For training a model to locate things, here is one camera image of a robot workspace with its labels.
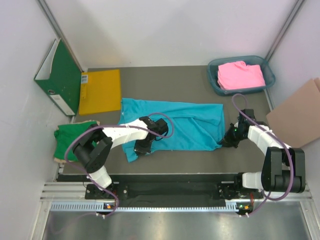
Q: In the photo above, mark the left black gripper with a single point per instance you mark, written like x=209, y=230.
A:
x=140, y=150

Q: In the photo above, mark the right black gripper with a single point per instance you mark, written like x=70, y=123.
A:
x=227, y=141

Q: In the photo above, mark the teal t shirt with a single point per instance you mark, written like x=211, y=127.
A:
x=195, y=126

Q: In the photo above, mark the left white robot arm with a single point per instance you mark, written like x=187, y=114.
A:
x=93, y=148

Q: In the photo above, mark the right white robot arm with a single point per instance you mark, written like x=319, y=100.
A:
x=283, y=166

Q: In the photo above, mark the pink t shirt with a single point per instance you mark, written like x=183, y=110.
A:
x=239, y=75

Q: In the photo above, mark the brown cardboard sheet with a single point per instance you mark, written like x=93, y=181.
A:
x=296, y=121

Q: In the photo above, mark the blue plastic bin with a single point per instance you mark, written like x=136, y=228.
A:
x=212, y=74

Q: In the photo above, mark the yellow folder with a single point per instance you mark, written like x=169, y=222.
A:
x=100, y=92

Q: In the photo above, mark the folded green t shirt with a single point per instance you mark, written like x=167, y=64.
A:
x=65, y=142

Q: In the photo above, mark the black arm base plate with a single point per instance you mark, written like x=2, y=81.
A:
x=208, y=189

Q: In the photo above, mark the aluminium frame rail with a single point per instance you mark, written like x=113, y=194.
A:
x=75, y=191

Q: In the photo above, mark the grey slotted cable duct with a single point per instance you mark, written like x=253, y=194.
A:
x=103, y=207

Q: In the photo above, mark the green ring binder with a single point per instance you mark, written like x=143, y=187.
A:
x=60, y=78

